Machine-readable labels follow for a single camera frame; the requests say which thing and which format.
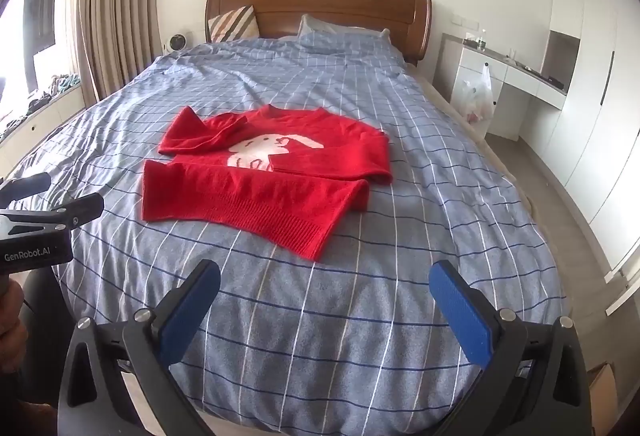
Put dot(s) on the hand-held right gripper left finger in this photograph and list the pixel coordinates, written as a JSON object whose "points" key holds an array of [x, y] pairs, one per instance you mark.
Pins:
{"points": [[186, 311]]}

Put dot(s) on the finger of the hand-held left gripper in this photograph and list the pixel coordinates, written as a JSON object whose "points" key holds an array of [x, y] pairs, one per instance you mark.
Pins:
{"points": [[75, 211], [25, 186]]}

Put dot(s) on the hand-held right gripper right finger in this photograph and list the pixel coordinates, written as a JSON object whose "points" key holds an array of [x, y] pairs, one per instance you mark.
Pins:
{"points": [[464, 316]]}

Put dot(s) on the red sweater with white animal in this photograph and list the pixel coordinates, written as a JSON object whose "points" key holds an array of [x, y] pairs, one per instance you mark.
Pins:
{"points": [[250, 196]]}

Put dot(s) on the pile of assorted clothes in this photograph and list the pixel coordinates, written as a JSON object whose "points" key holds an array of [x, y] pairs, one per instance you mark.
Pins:
{"points": [[55, 83]]}

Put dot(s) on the person's left hand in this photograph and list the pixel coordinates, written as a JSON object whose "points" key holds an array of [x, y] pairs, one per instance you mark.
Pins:
{"points": [[10, 313]]}

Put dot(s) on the white window bench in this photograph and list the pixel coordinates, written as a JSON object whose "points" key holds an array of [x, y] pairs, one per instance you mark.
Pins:
{"points": [[45, 118]]}

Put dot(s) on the blue plaid duvet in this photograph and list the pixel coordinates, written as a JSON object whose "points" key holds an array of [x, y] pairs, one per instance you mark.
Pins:
{"points": [[350, 296]]}

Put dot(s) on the cardboard box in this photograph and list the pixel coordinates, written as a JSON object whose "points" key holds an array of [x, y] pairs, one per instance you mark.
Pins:
{"points": [[602, 381]]}

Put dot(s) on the window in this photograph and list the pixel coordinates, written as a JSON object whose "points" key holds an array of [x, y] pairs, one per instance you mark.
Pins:
{"points": [[22, 25]]}

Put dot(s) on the beige curtain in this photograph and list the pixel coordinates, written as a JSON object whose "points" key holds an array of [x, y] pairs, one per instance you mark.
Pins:
{"points": [[115, 15]]}

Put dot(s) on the small white round fan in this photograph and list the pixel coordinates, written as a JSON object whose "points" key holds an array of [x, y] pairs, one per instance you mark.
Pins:
{"points": [[176, 42]]}

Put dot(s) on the white plastic bag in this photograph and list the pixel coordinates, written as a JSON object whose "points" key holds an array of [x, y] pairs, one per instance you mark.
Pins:
{"points": [[477, 98]]}

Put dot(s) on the white wardrobe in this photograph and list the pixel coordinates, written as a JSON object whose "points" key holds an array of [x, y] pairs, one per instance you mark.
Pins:
{"points": [[590, 115]]}

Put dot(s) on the striped cushion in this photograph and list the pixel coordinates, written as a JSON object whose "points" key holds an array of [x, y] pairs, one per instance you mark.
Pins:
{"points": [[232, 23]]}

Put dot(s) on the white desk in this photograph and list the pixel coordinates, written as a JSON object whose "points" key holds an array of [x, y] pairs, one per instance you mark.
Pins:
{"points": [[520, 75]]}

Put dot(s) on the small black box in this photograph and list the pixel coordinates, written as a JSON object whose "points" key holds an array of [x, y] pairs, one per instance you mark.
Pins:
{"points": [[556, 82]]}

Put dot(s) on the clear bottle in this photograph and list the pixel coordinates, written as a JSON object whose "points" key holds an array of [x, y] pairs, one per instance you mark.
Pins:
{"points": [[482, 40]]}

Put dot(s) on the blue plaid pillow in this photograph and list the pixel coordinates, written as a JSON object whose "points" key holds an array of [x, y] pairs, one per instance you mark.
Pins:
{"points": [[340, 33]]}

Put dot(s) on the wooden bed headboard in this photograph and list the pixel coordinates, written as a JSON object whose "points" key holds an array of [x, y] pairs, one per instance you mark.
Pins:
{"points": [[325, 5]]}

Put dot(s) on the white wall outlet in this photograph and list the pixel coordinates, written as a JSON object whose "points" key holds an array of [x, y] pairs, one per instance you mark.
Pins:
{"points": [[465, 21]]}

